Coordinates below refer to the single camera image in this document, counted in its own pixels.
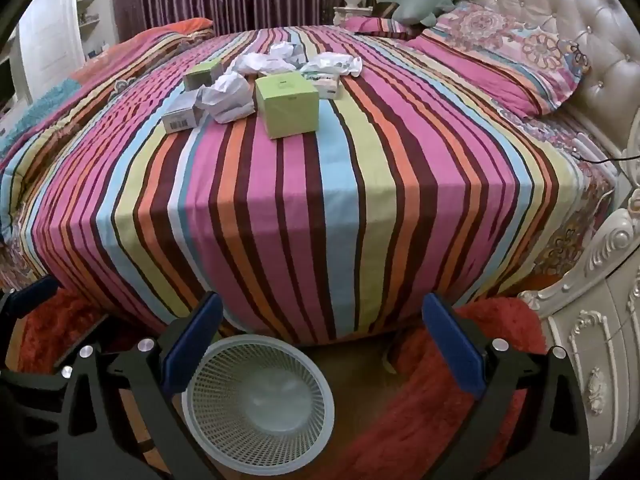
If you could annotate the teal and orange quilt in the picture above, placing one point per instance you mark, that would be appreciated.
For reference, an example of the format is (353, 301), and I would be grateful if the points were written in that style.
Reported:
(30, 110)

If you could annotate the large green cardboard box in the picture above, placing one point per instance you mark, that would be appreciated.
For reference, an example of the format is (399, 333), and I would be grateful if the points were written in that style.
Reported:
(287, 110)

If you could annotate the small white bedside table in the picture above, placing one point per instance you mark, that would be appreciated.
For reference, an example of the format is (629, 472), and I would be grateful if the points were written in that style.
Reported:
(350, 14)

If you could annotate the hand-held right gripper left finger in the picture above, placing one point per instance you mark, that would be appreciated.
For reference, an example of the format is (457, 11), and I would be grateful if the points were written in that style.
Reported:
(192, 345)

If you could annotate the striped multicolour bedspread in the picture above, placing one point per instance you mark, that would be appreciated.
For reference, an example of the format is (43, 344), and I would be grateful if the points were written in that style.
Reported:
(300, 210)

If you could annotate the white ornate nightstand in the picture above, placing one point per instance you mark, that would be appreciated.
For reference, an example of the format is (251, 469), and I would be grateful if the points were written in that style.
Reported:
(590, 360)

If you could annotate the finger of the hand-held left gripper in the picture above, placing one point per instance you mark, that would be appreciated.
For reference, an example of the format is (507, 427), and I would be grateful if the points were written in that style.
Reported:
(35, 295)

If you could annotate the white and green box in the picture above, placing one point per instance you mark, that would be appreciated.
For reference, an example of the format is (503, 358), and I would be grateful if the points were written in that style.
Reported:
(325, 87)

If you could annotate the red shaggy rug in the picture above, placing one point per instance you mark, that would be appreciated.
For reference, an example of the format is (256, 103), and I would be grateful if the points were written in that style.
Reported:
(510, 320)
(50, 340)

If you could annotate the cardboard piece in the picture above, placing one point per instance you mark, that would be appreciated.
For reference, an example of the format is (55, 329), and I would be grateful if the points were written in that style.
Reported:
(180, 117)

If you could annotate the large floral pink pillow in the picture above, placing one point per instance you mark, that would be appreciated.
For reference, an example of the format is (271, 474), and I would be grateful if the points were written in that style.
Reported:
(500, 55)

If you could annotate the white mesh plastic wastebasket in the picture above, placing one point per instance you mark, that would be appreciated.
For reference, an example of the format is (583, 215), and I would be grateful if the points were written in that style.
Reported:
(260, 410)

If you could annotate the large white paper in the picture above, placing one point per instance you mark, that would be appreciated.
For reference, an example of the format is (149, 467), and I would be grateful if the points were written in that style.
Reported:
(227, 97)

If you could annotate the cream tufted headboard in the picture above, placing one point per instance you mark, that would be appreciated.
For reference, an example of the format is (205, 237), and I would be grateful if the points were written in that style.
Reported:
(575, 5)

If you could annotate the white plastic bag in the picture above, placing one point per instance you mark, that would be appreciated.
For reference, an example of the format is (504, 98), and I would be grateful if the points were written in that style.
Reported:
(330, 62)

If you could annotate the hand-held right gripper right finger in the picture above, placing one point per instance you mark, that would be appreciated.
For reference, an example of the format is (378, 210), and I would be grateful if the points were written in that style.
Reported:
(452, 347)

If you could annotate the small pink patterned pillow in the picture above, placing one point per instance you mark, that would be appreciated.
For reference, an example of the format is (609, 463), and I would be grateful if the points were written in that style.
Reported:
(375, 25)

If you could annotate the dark monitor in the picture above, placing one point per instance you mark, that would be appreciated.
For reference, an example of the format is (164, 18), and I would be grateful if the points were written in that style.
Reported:
(4, 85)

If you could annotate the small green cardboard box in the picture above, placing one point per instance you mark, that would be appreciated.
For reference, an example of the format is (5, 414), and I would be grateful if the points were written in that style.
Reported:
(202, 75)

